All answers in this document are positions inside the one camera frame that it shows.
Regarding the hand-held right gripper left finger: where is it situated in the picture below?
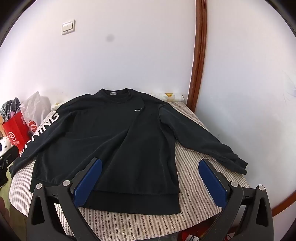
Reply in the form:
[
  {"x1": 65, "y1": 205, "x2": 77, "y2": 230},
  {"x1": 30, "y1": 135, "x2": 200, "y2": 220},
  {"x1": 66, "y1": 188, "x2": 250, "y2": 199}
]
[{"x1": 27, "y1": 158, "x2": 103, "y2": 241}]

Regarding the white wall light switch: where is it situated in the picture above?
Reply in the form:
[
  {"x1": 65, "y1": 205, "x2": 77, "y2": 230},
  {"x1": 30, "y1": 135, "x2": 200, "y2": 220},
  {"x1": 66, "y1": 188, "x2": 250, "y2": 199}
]
[{"x1": 61, "y1": 20, "x2": 76, "y2": 36}]

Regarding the plaid cloth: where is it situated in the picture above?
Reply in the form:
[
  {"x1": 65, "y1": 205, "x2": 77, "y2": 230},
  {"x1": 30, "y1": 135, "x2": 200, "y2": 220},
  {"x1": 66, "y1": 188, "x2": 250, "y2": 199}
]
[{"x1": 0, "y1": 97, "x2": 22, "y2": 121}]

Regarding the white plastic bag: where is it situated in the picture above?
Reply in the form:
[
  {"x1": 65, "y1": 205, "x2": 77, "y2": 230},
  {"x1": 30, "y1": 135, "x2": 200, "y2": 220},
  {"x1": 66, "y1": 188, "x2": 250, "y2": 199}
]
[{"x1": 20, "y1": 91, "x2": 51, "y2": 130}]

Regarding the brown wooden trim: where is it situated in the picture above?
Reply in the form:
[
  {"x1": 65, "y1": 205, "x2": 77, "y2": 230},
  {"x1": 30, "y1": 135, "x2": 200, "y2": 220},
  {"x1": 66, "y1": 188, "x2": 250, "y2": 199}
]
[{"x1": 271, "y1": 170, "x2": 296, "y2": 218}]

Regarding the rolled printed mat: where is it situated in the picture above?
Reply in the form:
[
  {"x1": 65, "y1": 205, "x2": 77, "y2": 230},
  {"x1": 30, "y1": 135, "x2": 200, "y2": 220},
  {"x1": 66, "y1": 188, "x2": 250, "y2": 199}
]
[{"x1": 51, "y1": 92, "x2": 184, "y2": 110}]

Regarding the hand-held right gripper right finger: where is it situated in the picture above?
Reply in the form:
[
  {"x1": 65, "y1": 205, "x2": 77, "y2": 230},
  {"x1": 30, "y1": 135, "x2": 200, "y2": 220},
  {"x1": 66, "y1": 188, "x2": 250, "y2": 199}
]
[{"x1": 198, "y1": 159, "x2": 271, "y2": 241}]

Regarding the black sweatshirt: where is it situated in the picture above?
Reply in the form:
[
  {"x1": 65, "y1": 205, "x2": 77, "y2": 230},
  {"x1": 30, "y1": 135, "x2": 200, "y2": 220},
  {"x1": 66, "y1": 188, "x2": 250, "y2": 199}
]
[{"x1": 10, "y1": 87, "x2": 248, "y2": 215}]

